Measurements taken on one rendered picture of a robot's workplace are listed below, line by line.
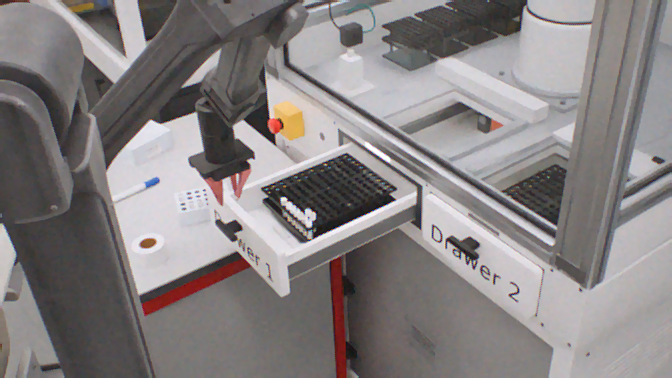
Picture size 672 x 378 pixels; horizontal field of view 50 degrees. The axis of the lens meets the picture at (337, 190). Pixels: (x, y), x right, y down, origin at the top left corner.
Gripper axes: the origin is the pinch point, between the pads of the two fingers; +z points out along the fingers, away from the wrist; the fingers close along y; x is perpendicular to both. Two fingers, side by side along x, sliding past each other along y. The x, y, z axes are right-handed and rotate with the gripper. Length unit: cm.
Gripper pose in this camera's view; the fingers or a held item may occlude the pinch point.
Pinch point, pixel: (228, 197)
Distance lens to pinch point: 133.2
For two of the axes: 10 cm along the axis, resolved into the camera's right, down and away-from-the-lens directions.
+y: 8.2, -3.7, 4.4
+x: -5.7, -4.6, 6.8
